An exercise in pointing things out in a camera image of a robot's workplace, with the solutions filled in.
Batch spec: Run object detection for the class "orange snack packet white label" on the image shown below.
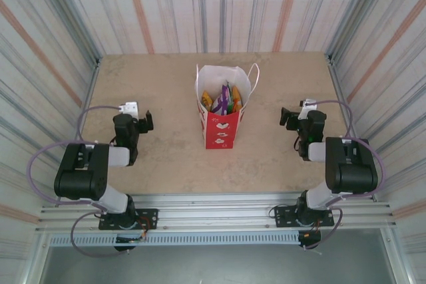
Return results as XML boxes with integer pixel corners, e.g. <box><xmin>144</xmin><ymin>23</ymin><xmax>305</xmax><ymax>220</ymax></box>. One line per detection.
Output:
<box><xmin>231</xmin><ymin>84</ymin><xmax>243</xmax><ymax>112</ymax></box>

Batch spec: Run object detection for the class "yellow green snack packet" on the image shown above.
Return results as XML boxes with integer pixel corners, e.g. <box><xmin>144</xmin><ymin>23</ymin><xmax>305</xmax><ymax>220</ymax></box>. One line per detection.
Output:
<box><xmin>226</xmin><ymin>79</ymin><xmax>236</xmax><ymax>114</ymax></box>

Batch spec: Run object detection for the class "white red paper bag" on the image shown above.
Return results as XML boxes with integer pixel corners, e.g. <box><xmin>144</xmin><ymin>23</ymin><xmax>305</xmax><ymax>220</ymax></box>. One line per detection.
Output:
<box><xmin>194</xmin><ymin>63</ymin><xmax>260</xmax><ymax>150</ymax></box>

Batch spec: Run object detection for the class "purple snack packet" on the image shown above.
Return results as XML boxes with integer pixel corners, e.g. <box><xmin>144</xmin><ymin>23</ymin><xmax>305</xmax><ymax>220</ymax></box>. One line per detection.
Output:
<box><xmin>210</xmin><ymin>84</ymin><xmax>232</xmax><ymax>115</ymax></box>

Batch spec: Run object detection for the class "grey metal panel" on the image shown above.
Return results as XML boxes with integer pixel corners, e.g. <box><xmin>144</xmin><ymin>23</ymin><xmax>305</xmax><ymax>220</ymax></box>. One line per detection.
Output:
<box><xmin>38</xmin><ymin>229</ymin><xmax>412</xmax><ymax>284</ymax></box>

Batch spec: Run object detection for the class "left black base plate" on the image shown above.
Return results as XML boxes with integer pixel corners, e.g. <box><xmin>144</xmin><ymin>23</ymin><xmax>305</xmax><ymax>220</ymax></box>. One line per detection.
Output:
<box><xmin>99</xmin><ymin>208</ymin><xmax>160</xmax><ymax>231</ymax></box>

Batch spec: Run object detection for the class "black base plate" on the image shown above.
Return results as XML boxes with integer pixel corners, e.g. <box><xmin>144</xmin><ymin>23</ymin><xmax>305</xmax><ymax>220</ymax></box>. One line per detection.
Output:
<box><xmin>273</xmin><ymin>206</ymin><xmax>335</xmax><ymax>229</ymax></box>
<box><xmin>99</xmin><ymin>208</ymin><xmax>160</xmax><ymax>231</ymax></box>

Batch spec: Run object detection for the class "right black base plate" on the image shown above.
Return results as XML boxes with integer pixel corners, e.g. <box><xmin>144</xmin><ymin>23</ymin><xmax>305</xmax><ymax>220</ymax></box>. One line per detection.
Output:
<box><xmin>273</xmin><ymin>206</ymin><xmax>335</xmax><ymax>229</ymax></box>

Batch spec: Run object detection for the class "left base wire bundle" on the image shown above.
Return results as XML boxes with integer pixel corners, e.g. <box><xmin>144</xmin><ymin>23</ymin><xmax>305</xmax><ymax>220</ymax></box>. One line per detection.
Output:
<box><xmin>114</xmin><ymin>219</ymin><xmax>149</xmax><ymax>243</ymax></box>

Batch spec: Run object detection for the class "base wire bundle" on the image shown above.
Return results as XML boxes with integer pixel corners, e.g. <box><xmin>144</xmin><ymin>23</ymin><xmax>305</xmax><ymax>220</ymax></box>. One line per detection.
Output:
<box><xmin>114</xmin><ymin>219</ymin><xmax>149</xmax><ymax>243</ymax></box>
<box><xmin>298</xmin><ymin>219</ymin><xmax>323</xmax><ymax>243</ymax></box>

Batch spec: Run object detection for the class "right base wire bundle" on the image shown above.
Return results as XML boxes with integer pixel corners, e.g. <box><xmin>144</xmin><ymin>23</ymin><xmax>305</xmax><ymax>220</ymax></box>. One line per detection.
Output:
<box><xmin>298</xmin><ymin>219</ymin><xmax>323</xmax><ymax>243</ymax></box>

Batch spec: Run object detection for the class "aluminium mounting rail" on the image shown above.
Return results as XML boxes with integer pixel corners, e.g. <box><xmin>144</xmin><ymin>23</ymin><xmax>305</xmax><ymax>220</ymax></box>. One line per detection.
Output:
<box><xmin>35</xmin><ymin>192</ymin><xmax>399</xmax><ymax>233</ymax></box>

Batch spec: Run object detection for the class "grey slotted cable duct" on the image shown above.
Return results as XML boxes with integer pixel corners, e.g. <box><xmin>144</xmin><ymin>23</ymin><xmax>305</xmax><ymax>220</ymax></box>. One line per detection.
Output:
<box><xmin>48</xmin><ymin>232</ymin><xmax>302</xmax><ymax>248</ymax></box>

